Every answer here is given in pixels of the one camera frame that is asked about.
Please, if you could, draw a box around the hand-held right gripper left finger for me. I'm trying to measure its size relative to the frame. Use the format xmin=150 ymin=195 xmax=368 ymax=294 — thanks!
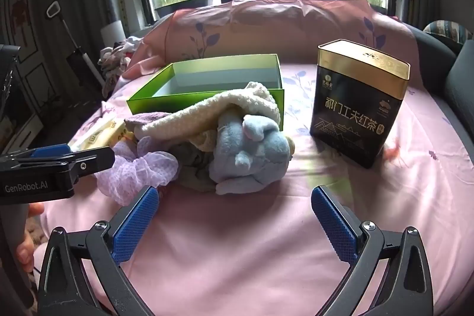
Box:
xmin=37 ymin=185 xmax=161 ymax=316

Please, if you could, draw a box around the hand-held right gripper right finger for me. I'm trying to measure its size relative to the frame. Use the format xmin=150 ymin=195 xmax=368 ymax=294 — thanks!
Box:
xmin=311 ymin=185 xmax=434 ymax=316

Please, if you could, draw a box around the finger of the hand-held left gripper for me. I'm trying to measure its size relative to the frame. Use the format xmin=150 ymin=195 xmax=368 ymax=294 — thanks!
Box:
xmin=0 ymin=144 xmax=76 ymax=170
xmin=68 ymin=147 xmax=115 ymax=185

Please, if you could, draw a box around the purple mesh bath pouf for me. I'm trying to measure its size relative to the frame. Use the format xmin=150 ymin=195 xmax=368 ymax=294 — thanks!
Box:
xmin=97 ymin=136 xmax=180 ymax=206

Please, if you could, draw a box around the purple and grey towel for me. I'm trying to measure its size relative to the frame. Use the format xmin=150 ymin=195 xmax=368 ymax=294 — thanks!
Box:
xmin=124 ymin=111 xmax=221 ymax=191

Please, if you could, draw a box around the blue plush elephant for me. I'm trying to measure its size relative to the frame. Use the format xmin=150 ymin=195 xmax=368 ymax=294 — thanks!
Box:
xmin=209 ymin=113 xmax=296 ymax=195

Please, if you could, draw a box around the cream knitted cloth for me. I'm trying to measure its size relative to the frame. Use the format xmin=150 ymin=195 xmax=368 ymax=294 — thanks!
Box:
xmin=133 ymin=81 xmax=281 ymax=150

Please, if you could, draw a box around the green cardboard box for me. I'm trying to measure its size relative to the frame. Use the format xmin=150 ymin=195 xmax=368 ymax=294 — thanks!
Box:
xmin=126 ymin=54 xmax=285 ymax=131

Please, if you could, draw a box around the person's left hand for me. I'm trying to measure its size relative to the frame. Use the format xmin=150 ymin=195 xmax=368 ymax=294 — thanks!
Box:
xmin=15 ymin=202 xmax=45 ymax=273

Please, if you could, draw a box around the yellow tissue packet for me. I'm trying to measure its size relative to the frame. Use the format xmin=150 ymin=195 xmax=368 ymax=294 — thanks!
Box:
xmin=70 ymin=118 xmax=116 ymax=154

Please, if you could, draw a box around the white and black floor mop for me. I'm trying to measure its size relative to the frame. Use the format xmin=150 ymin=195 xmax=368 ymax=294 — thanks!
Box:
xmin=46 ymin=1 xmax=106 ymax=87

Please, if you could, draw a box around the pile of clothes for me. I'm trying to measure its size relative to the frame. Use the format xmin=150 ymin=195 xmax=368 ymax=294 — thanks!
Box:
xmin=97 ymin=36 xmax=145 ymax=98

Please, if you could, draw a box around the black and gold tea tin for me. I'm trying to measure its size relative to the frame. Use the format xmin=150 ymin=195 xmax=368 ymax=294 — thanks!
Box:
xmin=310 ymin=39 xmax=411 ymax=169

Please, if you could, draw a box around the white cylindrical lamp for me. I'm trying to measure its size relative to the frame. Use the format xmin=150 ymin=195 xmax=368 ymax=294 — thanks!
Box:
xmin=100 ymin=21 xmax=124 ymax=48

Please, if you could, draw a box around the grey sofa cushion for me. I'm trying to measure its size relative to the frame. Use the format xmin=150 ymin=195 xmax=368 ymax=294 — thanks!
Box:
xmin=411 ymin=23 xmax=474 ymax=139

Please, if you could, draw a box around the pink floral pillow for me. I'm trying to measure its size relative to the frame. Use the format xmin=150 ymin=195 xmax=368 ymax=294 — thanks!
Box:
xmin=122 ymin=0 xmax=419 ymax=87

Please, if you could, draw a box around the patterned pillow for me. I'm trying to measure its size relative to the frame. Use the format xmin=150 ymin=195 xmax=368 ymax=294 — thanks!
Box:
xmin=423 ymin=20 xmax=473 ymax=44

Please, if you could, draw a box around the wall poster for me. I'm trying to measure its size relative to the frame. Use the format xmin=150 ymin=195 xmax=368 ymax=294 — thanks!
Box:
xmin=7 ymin=0 xmax=39 ymax=61

